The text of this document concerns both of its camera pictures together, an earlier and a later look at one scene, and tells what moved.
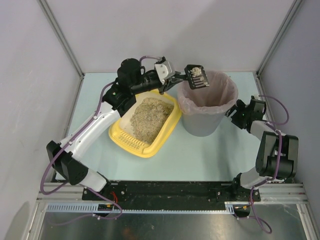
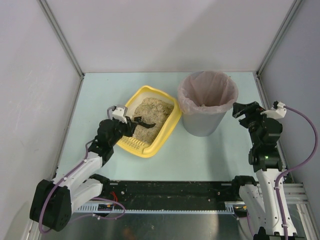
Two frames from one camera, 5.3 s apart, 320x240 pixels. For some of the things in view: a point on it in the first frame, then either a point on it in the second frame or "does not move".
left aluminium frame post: [57, 27] does not move
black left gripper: [166, 84] → [131, 124]
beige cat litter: [149, 117] does not move
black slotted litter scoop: [196, 82] → [138, 120]
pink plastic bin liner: [222, 93] does not move
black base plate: [171, 193] does not move
